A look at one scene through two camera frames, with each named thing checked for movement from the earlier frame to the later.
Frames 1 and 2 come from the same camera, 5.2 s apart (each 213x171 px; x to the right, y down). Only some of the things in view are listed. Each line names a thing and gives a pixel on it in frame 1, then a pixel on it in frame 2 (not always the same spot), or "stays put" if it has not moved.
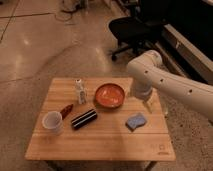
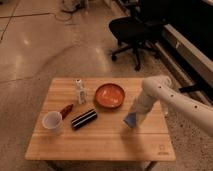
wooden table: x=97 y=120 stays put
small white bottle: x=81 y=90 stays put
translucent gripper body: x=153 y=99 to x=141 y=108
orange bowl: x=109 y=95 stays put
